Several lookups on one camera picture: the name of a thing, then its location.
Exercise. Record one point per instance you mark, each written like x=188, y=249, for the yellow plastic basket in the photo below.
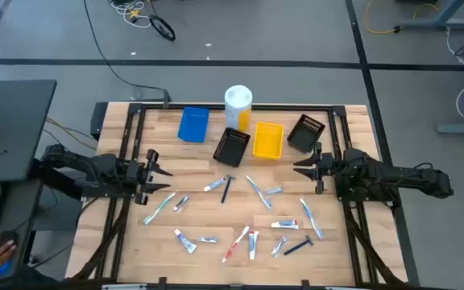
x=268, y=141

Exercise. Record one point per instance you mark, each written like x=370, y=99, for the black desk top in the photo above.
x=14, y=129

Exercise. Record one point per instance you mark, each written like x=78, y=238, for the dark blue disposable razor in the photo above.
x=226, y=189
x=296, y=247

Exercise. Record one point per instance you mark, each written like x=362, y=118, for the red toothbrush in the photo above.
x=236, y=243

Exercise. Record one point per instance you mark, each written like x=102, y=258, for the green toothbrush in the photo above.
x=158, y=208

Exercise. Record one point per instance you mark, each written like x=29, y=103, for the blue toothbrush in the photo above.
x=258, y=192
x=311, y=218

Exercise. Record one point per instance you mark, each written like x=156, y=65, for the black corner bracket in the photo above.
x=98, y=121

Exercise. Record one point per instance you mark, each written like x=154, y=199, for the black plastic basket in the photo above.
x=232, y=147
x=305, y=135

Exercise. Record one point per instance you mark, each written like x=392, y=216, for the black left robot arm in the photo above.
x=95, y=167

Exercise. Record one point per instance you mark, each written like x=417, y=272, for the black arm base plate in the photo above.
x=377, y=197
x=107, y=194

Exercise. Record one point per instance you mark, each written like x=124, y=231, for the toothbrushes and toothpaste tubes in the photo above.
x=279, y=247

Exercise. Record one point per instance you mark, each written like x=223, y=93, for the black computer mouse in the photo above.
x=4, y=237

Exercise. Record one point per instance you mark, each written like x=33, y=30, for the small white toothpaste tube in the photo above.
x=284, y=224
x=185, y=241
x=215, y=184
x=253, y=243

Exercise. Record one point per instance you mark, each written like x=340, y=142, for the short black post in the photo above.
x=166, y=98

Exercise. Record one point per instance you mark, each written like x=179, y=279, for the white wipes canister yellow label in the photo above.
x=238, y=104

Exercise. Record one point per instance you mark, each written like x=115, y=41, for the blue plastic basket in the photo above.
x=193, y=125

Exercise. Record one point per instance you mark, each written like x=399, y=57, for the dark grey desk top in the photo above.
x=22, y=209

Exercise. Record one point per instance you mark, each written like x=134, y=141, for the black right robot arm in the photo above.
x=397, y=177

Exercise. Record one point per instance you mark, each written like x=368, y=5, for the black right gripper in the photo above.
x=326, y=167

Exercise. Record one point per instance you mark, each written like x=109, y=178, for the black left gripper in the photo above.
x=139, y=175

